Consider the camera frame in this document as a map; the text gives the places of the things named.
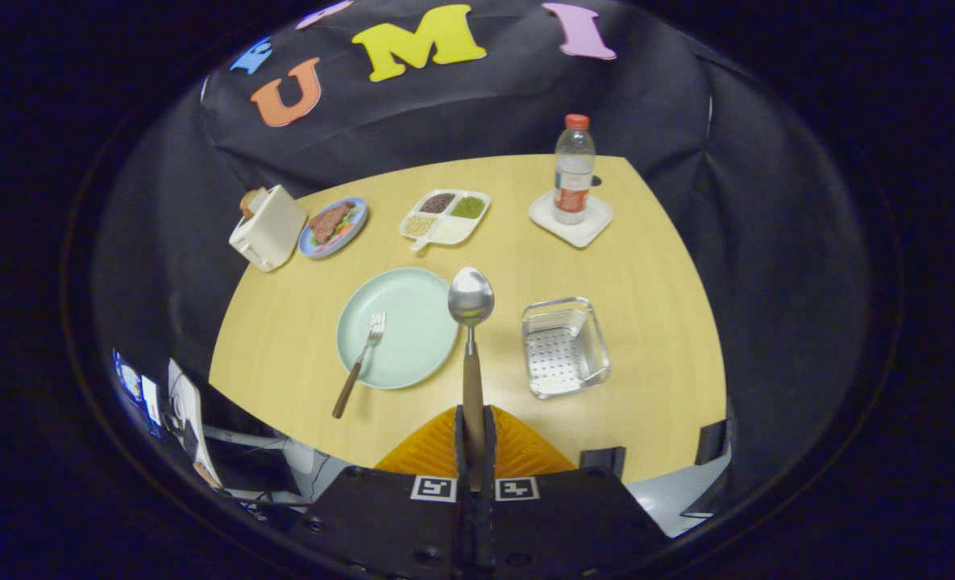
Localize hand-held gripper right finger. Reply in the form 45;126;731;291
477;405;675;580

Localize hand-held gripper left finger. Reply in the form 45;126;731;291
296;405;478;580

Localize metal fork wooden handle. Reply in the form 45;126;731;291
332;312;387;420

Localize metal spoon wooden handle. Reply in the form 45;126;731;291
447;267;496;492

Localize metal perforated basket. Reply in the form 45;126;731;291
521;296;612;400

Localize light green plate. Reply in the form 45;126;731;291
336;267;462;391

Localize white divided dish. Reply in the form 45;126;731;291
399;189;492;253

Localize white square coaster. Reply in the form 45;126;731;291
528;192;614;248

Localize small blue plate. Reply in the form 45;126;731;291
298;197;369;259

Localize meat slices with vegetables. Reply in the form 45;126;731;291
309;201;357;245

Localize white toaster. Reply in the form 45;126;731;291
229;184;307;273

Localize clear plastic bottle red cap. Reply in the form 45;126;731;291
553;114;596;226

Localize computer screen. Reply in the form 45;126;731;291
110;348;164;440

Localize black backdrop cloth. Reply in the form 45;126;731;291
90;0;873;516

